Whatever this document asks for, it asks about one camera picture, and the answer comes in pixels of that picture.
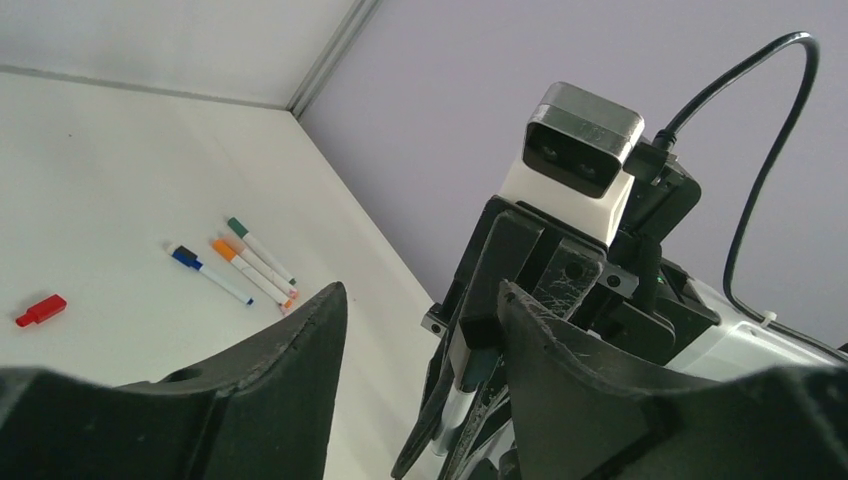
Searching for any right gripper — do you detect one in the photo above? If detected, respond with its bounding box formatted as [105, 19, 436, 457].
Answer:
[390, 166, 722, 480]

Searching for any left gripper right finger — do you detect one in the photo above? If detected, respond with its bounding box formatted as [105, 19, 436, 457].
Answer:
[498, 282, 847, 479]

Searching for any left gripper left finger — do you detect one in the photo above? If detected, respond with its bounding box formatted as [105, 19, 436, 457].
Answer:
[1, 282, 348, 479]

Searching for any white pen black tip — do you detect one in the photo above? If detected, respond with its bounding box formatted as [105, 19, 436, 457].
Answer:
[430, 347, 499, 457]

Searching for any black pen cap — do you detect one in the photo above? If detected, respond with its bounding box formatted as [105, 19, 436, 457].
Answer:
[458, 315, 503, 351]

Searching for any white marker orange tip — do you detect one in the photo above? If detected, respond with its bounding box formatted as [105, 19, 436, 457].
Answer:
[211, 239, 293, 310]

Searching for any thin white pen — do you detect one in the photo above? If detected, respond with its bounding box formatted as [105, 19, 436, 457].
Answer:
[222, 235, 299, 300]

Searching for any white pen blue tip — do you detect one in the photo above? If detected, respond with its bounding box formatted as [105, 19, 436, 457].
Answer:
[165, 243, 255, 306]

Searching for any white marker green end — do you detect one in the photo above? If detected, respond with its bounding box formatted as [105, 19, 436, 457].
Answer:
[227, 217, 297, 285]

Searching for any red pen cap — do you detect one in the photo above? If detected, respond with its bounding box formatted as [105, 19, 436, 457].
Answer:
[15, 294, 67, 328]

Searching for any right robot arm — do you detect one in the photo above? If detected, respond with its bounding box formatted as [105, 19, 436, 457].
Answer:
[391, 160, 847, 479]

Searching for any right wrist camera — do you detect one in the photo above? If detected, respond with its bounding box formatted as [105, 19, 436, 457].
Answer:
[498, 82, 645, 248]

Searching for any right camera cable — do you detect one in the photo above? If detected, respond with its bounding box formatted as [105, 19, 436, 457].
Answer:
[652, 31, 848, 362]

